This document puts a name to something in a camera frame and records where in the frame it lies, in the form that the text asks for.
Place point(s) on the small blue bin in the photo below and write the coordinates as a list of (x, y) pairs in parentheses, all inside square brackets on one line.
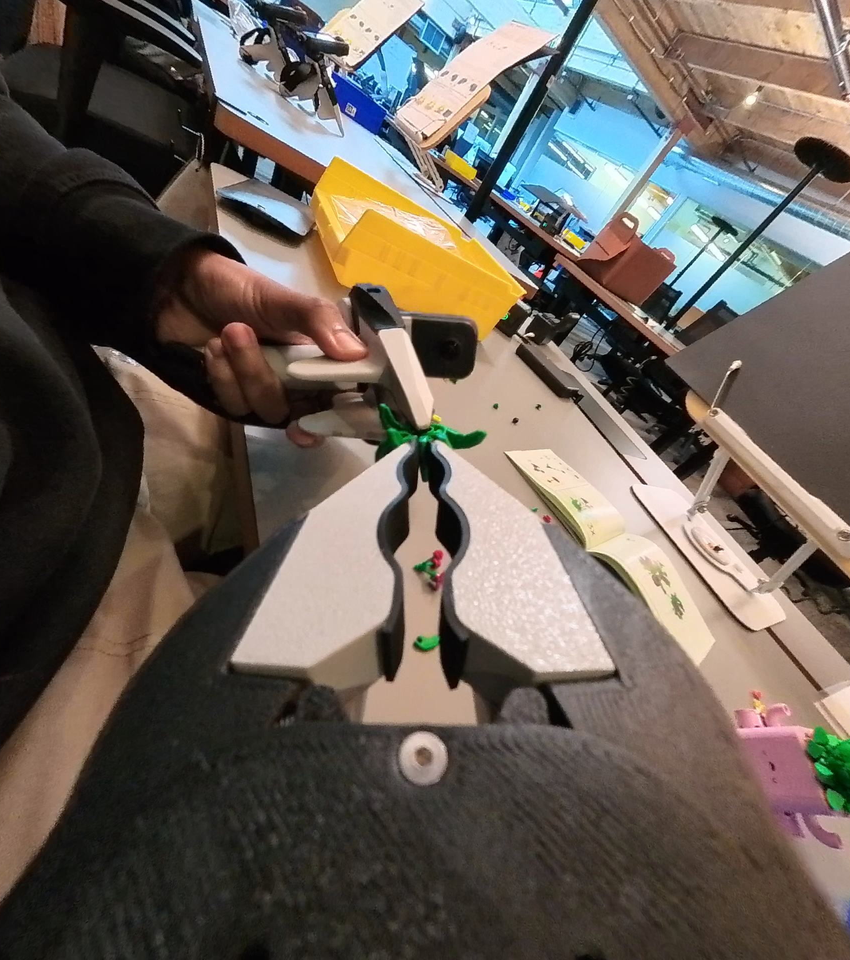
[(357, 105)]

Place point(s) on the black pillar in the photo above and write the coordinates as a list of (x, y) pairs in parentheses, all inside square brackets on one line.
[(530, 112)]

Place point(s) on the open instruction booklet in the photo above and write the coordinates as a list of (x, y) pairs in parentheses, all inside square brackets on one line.
[(620, 540)]

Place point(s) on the black and white equipment heap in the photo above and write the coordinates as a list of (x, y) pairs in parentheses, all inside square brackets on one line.
[(290, 67)]

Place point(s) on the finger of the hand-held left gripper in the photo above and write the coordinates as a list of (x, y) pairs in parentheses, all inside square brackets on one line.
[(408, 375)]

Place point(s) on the white desk lamp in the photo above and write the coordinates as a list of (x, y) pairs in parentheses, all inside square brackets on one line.
[(770, 480)]

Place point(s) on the black divider panel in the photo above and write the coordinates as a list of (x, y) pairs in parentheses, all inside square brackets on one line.
[(807, 360)]

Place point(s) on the brown cardboard carrier box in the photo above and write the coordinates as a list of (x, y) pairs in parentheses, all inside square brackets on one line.
[(627, 262)]

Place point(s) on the person's left hand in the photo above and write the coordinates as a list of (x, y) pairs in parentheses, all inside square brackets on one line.
[(245, 307)]

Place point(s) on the green toy plant stem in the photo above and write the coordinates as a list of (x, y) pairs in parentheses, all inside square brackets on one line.
[(395, 439)]

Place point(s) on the green toy leaf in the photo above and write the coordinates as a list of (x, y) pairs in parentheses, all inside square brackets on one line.
[(426, 642)]

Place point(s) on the pink toy planter with plant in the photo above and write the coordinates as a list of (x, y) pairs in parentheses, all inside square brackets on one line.
[(777, 765)]

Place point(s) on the cardboard instruction board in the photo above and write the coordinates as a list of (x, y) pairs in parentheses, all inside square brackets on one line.
[(372, 26), (470, 82)]

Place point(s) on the pink toy flower sprig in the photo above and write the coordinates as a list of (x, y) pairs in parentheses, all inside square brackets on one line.
[(432, 566)]

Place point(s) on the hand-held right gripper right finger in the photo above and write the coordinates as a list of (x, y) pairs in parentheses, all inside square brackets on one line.
[(522, 592)]

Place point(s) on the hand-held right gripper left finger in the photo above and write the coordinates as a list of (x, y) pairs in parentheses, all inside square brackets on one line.
[(320, 592)]

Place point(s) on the black box with green light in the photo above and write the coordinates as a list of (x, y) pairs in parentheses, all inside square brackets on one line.
[(513, 319)]

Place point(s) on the yellow plastic bin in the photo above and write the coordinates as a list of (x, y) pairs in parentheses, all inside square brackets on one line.
[(350, 202), (425, 277)]

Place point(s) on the black power strip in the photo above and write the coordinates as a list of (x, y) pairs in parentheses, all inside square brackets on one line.
[(545, 367)]

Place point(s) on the grey desk with wooden edge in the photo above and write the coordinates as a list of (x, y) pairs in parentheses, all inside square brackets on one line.
[(260, 97)]

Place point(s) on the grey flat device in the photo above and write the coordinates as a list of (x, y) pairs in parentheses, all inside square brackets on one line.
[(264, 210)]

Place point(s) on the black floor lamp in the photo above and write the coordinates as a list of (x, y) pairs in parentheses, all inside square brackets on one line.
[(826, 157)]

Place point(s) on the person's left forearm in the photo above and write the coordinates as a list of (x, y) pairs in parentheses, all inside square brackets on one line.
[(110, 240)]

